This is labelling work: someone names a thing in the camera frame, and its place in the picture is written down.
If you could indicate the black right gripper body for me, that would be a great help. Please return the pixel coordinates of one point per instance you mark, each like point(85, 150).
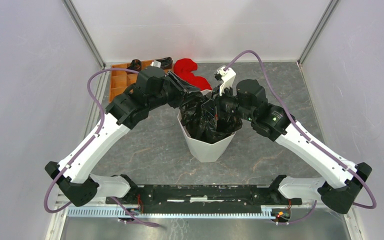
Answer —
point(220, 106)

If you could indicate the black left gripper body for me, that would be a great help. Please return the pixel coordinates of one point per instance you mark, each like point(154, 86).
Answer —
point(176, 90)

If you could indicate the black plastic trash bag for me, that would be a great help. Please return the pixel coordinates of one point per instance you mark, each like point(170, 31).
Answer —
point(202, 121)

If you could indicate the white plastic trash bin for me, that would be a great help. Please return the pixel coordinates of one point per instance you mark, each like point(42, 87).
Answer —
point(205, 152)

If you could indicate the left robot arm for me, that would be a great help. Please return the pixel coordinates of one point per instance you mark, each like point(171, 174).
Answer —
point(153, 88)

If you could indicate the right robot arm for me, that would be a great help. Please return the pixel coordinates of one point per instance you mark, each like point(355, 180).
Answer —
point(340, 180)

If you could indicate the red cloth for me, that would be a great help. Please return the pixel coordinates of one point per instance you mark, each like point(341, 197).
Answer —
point(184, 68)

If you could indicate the black bag roll right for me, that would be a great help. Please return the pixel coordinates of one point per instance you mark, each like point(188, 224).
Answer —
point(166, 63)

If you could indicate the black bag roll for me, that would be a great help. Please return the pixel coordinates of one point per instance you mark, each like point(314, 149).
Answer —
point(135, 65)
point(166, 63)

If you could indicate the black bag roll left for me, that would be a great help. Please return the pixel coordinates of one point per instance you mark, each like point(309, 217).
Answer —
point(135, 65)

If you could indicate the wooden compartment tray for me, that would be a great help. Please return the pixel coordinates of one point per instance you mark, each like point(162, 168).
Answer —
point(120, 80)

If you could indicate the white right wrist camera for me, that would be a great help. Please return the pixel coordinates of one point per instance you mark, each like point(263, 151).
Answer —
point(226, 76)

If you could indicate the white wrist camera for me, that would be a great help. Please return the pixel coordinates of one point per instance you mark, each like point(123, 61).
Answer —
point(226, 76)
point(156, 63)

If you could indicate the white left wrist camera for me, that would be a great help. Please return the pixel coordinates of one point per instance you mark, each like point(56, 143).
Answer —
point(156, 63)

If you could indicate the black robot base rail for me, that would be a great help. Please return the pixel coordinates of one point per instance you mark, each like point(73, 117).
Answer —
point(203, 198)

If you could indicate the left aluminium corner post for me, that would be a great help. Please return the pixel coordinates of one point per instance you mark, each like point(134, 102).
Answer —
point(76, 18)

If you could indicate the aluminium corner post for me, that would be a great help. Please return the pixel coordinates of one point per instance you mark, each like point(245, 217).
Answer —
point(76, 18)
point(328, 12)

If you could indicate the right aluminium corner post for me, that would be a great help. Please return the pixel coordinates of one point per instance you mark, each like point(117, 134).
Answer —
point(328, 12)

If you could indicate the white slotted cable duct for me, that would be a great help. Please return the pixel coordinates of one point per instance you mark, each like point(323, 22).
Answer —
point(117, 212)

